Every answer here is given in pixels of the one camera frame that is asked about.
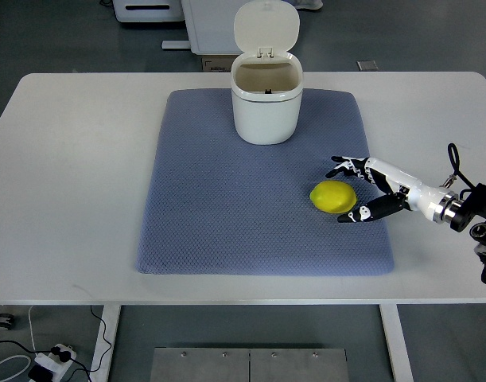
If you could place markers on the grey floor socket plate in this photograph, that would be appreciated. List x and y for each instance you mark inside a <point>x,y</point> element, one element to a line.
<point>367,66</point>

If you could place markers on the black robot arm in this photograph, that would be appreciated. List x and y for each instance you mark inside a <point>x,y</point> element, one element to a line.
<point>463,209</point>

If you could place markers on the white trash bin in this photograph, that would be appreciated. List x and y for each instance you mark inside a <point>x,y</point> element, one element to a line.
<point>266,92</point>

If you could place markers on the white cabinet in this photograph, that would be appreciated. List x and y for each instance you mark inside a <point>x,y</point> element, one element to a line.
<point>210,28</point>

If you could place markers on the white left table leg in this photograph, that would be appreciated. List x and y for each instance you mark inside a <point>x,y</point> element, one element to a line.
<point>105,342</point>

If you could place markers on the cardboard box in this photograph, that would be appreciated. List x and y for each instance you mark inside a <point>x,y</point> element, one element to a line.
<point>217,63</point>

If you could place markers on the blue textured mat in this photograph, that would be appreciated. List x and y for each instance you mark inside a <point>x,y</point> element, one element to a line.
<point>218,205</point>

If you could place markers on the white trash bin lid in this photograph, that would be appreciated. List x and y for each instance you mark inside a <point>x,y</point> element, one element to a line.
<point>260,25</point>

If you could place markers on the white appliance with slot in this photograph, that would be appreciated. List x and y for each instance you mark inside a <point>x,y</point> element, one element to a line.
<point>148,11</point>

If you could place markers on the white power strip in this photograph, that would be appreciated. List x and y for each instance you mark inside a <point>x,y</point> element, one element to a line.
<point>57,361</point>

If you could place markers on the yellow lemon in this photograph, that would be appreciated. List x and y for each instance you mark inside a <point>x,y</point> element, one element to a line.
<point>333,197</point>

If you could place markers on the metal floor plate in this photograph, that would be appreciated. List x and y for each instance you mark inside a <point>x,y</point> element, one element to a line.
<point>241,364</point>

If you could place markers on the white right table leg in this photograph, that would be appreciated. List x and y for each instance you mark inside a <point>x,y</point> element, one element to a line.
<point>396,345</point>

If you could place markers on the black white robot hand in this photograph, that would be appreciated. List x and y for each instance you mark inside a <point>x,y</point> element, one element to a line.
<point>400,191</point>

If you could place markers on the white table leg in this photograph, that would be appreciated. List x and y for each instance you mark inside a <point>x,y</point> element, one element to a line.
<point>396,345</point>
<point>105,342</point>

